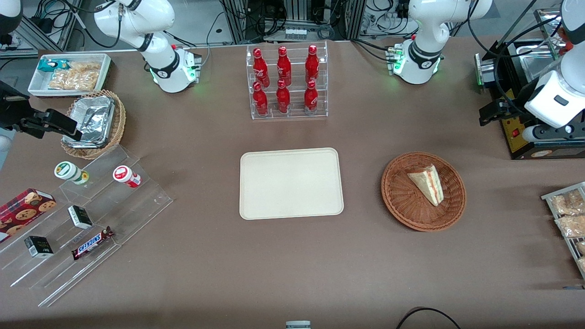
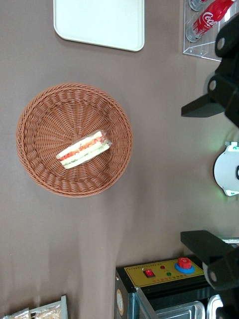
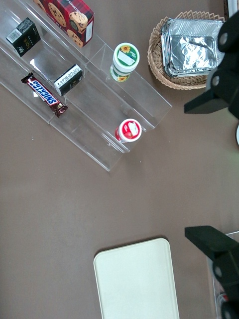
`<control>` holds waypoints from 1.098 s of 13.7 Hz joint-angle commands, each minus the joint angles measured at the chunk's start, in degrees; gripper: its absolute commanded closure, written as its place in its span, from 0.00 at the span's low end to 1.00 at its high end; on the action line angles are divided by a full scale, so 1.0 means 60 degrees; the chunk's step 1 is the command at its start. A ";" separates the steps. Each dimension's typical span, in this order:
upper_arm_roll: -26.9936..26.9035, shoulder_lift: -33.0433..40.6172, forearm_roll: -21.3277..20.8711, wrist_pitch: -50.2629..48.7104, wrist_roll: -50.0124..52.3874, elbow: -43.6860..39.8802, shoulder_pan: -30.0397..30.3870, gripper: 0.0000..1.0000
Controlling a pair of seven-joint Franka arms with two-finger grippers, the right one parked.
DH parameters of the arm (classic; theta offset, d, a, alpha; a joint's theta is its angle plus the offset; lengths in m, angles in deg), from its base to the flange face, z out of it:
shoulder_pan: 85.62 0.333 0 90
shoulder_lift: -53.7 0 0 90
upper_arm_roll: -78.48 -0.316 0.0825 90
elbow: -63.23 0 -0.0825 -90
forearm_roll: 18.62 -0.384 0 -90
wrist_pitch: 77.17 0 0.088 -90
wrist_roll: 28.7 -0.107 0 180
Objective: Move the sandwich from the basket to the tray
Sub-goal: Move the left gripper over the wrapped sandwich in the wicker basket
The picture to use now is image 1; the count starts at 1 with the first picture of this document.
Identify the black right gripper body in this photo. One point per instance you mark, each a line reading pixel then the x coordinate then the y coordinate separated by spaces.
pixel 13 111

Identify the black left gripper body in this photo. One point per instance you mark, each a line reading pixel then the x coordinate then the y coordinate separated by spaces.
pixel 515 103

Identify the triangular sandwich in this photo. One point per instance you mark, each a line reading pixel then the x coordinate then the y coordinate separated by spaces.
pixel 427 183

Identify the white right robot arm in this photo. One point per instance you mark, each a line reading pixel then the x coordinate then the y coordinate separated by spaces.
pixel 160 55

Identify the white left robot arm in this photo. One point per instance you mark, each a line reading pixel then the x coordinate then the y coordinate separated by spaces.
pixel 425 41

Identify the light wicker basket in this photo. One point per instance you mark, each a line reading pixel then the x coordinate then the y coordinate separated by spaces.
pixel 119 119

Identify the round brown wicker basket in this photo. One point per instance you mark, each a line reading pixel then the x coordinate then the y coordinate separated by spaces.
pixel 411 210

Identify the cream rectangular tray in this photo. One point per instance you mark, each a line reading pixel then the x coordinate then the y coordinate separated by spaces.
pixel 291 183

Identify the black food warmer machine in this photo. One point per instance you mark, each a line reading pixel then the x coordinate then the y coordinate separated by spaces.
pixel 514 141

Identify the aluminium foil container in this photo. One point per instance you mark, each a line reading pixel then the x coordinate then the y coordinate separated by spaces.
pixel 93 119

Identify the white rectangular snack bin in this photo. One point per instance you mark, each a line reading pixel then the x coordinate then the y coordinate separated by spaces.
pixel 39 84

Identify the silver metal box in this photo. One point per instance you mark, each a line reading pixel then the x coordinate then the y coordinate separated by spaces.
pixel 484 71

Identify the clear bag of chips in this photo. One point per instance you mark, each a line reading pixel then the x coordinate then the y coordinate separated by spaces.
pixel 77 77

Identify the green lid cup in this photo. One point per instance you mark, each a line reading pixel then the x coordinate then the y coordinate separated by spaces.
pixel 68 171

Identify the steel warmer pan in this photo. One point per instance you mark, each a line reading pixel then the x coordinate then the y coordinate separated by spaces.
pixel 534 61

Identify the teal snack packet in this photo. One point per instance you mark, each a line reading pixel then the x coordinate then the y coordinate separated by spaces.
pixel 48 65

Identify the red lid cup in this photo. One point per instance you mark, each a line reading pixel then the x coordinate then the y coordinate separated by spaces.
pixel 124 175

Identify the red sausage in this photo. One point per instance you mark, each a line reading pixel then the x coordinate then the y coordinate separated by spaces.
pixel 566 45

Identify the red tartan cookie box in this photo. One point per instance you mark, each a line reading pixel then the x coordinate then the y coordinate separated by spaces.
pixel 23 212

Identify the small black box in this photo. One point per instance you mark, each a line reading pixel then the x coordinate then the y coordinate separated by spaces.
pixel 80 217
pixel 39 246

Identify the clear bag of pastry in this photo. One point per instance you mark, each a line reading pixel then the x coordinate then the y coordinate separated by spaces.
pixel 566 203
pixel 571 226

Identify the clear acrylic step display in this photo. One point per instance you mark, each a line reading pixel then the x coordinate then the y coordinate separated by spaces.
pixel 137 205

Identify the Snickers chocolate bar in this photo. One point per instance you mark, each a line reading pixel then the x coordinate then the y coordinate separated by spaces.
pixel 91 243

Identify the red cola bottle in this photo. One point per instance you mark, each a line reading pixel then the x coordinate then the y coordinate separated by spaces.
pixel 283 99
pixel 260 68
pixel 260 101
pixel 311 98
pixel 312 65
pixel 284 67

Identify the clear acrylic bottle rack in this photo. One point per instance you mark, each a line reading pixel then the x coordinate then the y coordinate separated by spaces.
pixel 295 114

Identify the white power strip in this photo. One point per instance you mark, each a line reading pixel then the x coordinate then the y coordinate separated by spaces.
pixel 295 34

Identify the small grey device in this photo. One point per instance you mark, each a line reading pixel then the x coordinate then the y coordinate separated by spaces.
pixel 298 325

